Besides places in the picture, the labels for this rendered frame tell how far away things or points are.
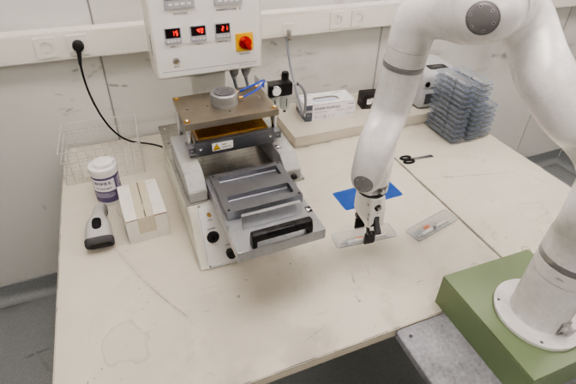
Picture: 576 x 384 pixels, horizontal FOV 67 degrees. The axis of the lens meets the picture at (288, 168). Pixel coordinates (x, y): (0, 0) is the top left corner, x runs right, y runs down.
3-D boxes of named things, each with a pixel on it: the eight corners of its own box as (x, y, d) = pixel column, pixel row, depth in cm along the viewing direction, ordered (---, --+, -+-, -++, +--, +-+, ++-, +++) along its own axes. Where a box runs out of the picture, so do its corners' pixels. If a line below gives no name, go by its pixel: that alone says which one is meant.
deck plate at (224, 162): (158, 128, 150) (158, 125, 150) (253, 111, 162) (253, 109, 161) (186, 207, 116) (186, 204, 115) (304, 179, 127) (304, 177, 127)
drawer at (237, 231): (206, 191, 120) (203, 168, 116) (279, 174, 127) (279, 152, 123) (238, 266, 98) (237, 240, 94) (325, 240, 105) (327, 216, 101)
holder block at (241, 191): (210, 183, 117) (209, 175, 116) (279, 167, 124) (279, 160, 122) (227, 220, 105) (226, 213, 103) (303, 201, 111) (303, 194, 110)
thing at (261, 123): (186, 123, 134) (183, 95, 128) (254, 111, 141) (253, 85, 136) (200, 151, 121) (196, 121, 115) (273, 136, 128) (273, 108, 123)
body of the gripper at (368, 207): (393, 195, 111) (387, 226, 118) (376, 172, 119) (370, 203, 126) (367, 200, 109) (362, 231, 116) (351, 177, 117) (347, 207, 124)
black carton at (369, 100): (357, 104, 198) (358, 89, 194) (375, 102, 200) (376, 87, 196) (362, 109, 193) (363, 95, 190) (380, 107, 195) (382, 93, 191)
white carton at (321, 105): (296, 109, 192) (296, 94, 188) (343, 103, 198) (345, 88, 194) (304, 122, 183) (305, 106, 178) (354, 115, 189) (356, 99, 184)
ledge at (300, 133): (269, 115, 197) (269, 105, 194) (423, 89, 223) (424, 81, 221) (295, 147, 174) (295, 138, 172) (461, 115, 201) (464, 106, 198)
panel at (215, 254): (207, 268, 120) (195, 205, 116) (305, 241, 130) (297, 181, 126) (209, 271, 118) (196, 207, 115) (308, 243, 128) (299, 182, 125)
